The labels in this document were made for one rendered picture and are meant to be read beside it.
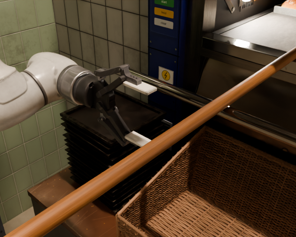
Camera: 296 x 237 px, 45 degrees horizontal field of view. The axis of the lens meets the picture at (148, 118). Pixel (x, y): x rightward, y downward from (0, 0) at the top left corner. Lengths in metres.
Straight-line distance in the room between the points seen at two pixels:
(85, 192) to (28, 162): 1.59
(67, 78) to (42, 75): 0.07
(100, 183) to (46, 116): 1.52
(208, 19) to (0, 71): 0.73
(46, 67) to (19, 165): 1.26
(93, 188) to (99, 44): 1.19
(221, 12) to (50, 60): 0.68
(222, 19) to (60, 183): 0.91
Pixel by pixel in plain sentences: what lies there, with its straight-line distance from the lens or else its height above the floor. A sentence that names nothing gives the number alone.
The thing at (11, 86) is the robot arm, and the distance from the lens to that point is 0.87.
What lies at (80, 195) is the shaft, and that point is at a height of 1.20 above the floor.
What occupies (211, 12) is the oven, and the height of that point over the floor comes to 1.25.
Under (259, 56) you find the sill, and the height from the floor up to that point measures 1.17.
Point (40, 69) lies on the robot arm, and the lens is 0.92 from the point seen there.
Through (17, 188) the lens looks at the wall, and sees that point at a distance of 2.20.
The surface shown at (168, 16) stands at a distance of 1.32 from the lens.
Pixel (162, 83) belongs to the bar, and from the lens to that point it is 0.94.
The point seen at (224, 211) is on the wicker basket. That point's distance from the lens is 1.41.
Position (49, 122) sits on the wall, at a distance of 2.10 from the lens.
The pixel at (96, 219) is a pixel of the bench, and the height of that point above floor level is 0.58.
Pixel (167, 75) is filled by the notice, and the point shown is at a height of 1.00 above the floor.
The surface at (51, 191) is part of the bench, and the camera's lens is 1.52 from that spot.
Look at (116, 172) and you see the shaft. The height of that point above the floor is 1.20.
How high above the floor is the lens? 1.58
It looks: 31 degrees down
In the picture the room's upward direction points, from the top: straight up
